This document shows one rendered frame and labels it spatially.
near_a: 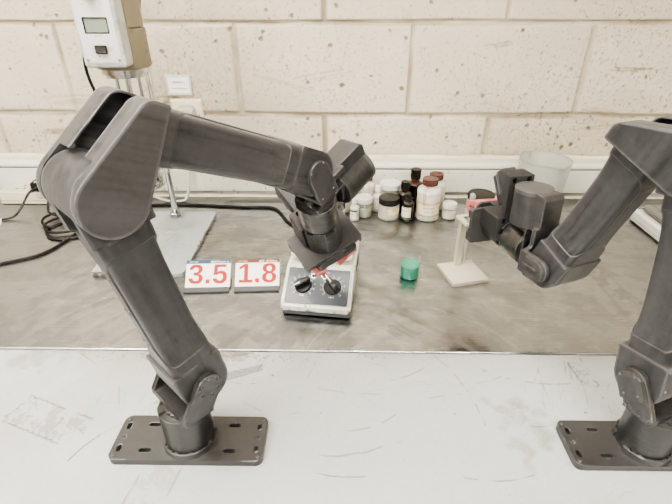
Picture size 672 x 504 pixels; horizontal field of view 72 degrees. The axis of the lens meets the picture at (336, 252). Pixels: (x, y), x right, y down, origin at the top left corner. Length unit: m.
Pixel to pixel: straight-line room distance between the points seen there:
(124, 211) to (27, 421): 0.46
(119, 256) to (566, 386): 0.66
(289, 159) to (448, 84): 0.83
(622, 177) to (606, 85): 0.83
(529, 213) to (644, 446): 0.34
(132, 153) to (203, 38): 0.91
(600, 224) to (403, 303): 0.39
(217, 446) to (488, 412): 0.38
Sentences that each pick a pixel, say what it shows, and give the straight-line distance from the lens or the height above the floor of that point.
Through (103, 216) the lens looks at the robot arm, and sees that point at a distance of 0.43.
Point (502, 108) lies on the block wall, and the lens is 1.37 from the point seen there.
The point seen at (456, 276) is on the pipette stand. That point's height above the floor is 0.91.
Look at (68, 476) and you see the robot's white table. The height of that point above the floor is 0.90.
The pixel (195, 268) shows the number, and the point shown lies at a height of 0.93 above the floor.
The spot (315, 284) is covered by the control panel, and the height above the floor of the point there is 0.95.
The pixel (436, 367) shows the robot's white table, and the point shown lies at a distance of 0.79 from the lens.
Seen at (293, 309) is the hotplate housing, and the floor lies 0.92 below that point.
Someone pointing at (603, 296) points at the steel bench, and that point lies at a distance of 1.06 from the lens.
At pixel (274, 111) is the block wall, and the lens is 1.32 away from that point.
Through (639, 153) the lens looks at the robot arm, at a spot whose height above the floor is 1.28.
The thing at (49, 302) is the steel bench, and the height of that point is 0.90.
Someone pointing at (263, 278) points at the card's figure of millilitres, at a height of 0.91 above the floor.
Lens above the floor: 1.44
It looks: 31 degrees down
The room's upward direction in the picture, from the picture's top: straight up
